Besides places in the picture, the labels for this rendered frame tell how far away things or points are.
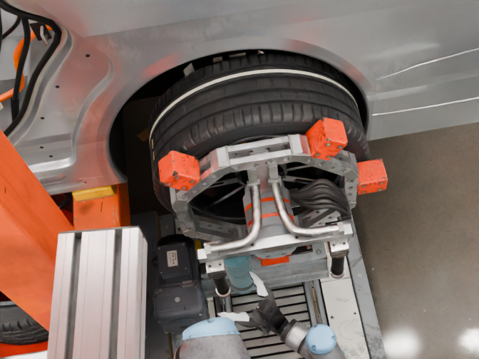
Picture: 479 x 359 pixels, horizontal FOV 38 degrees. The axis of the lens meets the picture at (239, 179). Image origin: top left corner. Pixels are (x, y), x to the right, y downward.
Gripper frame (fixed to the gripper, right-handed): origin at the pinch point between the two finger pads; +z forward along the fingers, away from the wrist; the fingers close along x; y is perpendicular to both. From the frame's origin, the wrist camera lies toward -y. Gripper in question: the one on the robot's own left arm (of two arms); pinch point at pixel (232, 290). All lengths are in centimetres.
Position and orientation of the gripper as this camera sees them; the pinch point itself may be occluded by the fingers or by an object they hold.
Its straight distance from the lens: 199.3
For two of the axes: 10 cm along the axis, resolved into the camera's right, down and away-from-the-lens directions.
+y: 1.0, 4.8, 8.7
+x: 5.9, -7.4, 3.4
